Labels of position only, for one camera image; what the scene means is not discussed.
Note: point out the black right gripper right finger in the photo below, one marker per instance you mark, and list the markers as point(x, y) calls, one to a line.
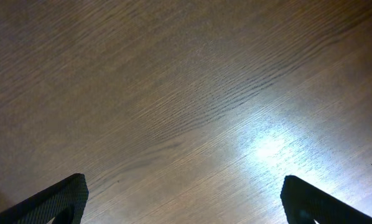
point(305, 204)

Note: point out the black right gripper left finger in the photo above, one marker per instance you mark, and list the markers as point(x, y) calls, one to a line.
point(63, 202)

